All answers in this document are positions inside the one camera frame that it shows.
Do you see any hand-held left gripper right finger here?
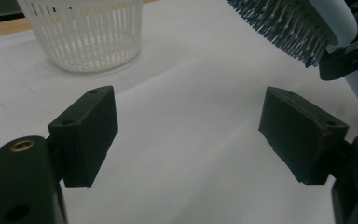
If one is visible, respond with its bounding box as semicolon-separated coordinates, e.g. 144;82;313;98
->
258;86;350;186

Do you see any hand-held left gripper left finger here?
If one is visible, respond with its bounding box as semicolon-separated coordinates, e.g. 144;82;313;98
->
48;85;119;189

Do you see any light blue hairbrush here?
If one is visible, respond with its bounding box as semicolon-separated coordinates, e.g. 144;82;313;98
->
227;0;358;106

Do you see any white slotted plastic basket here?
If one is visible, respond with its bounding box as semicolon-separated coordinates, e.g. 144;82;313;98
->
16;0;144;74

